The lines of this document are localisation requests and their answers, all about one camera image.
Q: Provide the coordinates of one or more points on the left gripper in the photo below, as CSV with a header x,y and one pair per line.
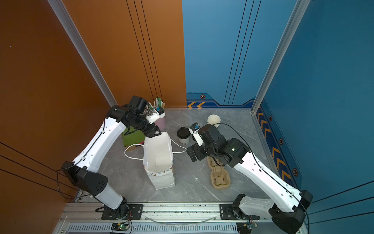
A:
x,y
152,131

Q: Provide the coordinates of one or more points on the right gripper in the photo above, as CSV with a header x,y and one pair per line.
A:
x,y
196,147

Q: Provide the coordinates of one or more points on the cartoon paper gift bag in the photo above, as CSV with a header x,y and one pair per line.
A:
x,y
157,160

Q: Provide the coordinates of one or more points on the pulp cup carrier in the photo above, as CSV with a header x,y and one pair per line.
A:
x,y
219,176

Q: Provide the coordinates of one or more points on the stack of paper cups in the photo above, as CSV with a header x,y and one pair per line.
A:
x,y
214,120

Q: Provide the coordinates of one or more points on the white paper coffee cup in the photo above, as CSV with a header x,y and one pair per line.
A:
x,y
184,141

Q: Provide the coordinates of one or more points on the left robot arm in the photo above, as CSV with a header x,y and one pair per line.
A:
x,y
83,171

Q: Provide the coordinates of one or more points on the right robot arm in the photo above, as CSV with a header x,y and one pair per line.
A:
x,y
286,206

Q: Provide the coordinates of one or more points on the green napkin stack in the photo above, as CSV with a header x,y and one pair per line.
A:
x,y
132,136

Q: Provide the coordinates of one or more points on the pink straw holder cup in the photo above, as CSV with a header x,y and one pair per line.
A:
x,y
161,123

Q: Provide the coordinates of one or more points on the bundle of wrapped straws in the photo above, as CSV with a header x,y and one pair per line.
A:
x,y
157,104

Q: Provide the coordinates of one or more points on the right green circuit board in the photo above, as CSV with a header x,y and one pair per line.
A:
x,y
250,226

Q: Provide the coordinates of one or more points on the green circuit board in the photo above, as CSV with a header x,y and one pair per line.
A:
x,y
121,228
250,226

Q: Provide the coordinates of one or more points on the left green circuit board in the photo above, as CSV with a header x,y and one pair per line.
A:
x,y
121,228

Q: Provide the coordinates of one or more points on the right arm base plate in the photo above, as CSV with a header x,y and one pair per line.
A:
x,y
227,212

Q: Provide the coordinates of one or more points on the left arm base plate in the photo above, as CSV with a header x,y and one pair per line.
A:
x,y
123,212

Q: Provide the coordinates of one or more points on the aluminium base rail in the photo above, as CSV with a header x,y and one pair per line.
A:
x,y
160,218

